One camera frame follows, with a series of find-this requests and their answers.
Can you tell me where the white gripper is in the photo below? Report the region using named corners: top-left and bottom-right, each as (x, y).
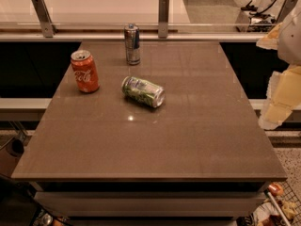
top-left (256, 7), bottom-right (301, 130)

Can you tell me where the green soda can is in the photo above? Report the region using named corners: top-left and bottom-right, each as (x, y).
top-left (121, 76), bottom-right (165, 108)

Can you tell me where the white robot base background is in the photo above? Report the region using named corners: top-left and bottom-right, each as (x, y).
top-left (235, 0), bottom-right (279, 33)

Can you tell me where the silver blue energy drink can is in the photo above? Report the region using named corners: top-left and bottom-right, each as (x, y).
top-left (124, 24), bottom-right (140, 65)

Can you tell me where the red Coca-Cola can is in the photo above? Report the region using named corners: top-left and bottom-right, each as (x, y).
top-left (71, 50), bottom-right (100, 93)

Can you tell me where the glass railing panel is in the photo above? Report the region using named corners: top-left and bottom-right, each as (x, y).
top-left (0, 0), bottom-right (301, 33)

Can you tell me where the right metal glass bracket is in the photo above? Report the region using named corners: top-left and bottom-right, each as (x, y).
top-left (276, 0), bottom-right (298, 24)

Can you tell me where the metal glass bracket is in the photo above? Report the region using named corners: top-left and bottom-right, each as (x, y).
top-left (31, 0), bottom-right (56, 38)
top-left (158, 0), bottom-right (169, 39)
top-left (276, 0), bottom-right (298, 24)

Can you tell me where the middle metal glass bracket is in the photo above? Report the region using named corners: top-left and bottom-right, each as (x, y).
top-left (158, 0), bottom-right (169, 39)

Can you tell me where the wire basket with items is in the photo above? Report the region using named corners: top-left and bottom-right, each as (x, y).
top-left (237, 182), bottom-right (301, 226)

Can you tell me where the left metal glass bracket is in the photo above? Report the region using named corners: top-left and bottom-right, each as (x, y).
top-left (31, 0), bottom-right (56, 38)

